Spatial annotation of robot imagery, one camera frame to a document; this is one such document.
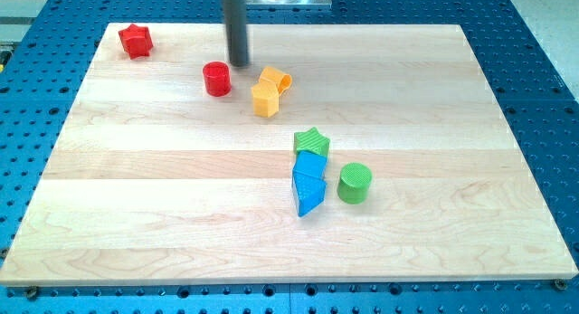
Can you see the red cylinder block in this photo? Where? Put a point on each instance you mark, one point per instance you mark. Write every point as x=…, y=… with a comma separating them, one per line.
x=217, y=79

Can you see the yellow hexagon block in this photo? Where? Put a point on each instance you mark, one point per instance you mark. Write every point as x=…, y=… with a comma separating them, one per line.
x=265, y=99

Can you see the blue cube block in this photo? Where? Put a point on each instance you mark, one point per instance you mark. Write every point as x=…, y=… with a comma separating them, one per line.
x=310, y=164

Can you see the green star block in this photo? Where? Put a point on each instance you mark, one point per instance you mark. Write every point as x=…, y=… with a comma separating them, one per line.
x=312, y=141

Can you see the blue triangle block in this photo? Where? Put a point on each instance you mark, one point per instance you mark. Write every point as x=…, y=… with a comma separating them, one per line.
x=309, y=192

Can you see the light wooden board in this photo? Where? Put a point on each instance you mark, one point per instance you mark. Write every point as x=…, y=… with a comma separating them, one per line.
x=153, y=181

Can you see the yellow heart block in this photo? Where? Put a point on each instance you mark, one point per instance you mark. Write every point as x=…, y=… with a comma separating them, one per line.
x=279, y=78

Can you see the green cylinder block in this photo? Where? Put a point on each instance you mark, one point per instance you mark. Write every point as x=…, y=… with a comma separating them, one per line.
x=354, y=182

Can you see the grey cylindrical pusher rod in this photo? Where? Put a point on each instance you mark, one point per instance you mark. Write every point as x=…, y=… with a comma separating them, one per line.
x=235, y=22

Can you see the red star block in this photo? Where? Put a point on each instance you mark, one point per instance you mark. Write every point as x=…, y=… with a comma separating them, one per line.
x=136, y=41

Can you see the left board clamp screw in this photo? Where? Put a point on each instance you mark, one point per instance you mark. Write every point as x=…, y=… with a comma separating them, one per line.
x=31, y=292

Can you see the board clamp screw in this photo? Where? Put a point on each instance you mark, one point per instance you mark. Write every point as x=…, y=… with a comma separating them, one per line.
x=559, y=284
x=31, y=292

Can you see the right board clamp screw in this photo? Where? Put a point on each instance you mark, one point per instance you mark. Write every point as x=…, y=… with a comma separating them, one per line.
x=559, y=284

